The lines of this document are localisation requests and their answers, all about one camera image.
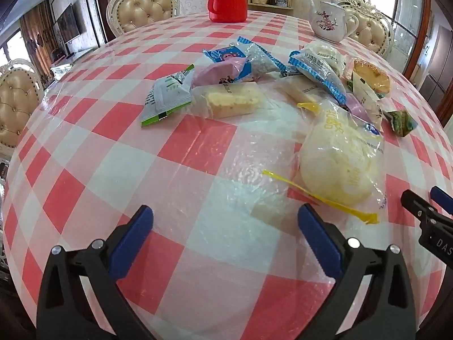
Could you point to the green white snack packet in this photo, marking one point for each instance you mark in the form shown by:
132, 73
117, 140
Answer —
166, 95

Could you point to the purple snack packet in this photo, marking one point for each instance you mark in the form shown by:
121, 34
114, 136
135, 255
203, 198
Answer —
355, 108

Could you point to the blue cartoon snack packet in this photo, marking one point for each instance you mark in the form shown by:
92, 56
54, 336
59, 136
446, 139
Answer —
254, 60

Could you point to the green patterned snack packet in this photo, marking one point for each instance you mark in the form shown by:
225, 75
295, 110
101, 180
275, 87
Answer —
400, 122

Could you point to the white television cabinet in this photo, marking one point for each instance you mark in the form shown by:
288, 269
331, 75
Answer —
69, 65

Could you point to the round white pastry packet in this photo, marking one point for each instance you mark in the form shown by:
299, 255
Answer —
327, 51

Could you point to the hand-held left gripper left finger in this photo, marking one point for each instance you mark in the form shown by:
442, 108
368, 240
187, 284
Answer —
132, 241

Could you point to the brown curtain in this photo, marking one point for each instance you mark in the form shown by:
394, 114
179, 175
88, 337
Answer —
35, 39

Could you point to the pink snack packet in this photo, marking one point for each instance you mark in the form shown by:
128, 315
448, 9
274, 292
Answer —
212, 74

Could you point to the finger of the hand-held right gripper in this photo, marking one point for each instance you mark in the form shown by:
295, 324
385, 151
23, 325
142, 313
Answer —
442, 202
419, 209

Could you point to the clear wrapped yellow cake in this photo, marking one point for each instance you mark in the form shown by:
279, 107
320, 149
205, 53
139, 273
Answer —
230, 101

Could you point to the glass panel door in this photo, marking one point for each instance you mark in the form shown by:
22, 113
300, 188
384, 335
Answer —
400, 14

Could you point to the clear wrapped cake slice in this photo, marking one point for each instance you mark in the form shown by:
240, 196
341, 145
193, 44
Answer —
375, 78

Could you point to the white wrapped pastry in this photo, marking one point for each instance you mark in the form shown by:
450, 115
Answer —
300, 90

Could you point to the cream tufted dining chair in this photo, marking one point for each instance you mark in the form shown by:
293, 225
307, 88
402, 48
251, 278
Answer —
373, 32
145, 10
16, 106

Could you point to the bread bag with yellow strip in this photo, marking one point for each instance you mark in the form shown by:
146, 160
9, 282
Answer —
336, 156

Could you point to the wall television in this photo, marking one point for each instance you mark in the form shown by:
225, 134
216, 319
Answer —
68, 24

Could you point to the blue white patterned snack packet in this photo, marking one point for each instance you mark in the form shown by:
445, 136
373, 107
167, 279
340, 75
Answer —
318, 71

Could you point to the red white checked tablecloth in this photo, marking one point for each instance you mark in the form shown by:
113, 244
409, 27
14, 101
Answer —
212, 148

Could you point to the white floral teapot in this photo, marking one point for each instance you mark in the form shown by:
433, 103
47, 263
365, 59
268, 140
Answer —
329, 21

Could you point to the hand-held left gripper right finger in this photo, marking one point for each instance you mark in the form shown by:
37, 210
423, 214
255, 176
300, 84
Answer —
318, 237

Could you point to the white paper snack packet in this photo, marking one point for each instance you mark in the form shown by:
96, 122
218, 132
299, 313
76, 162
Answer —
366, 95

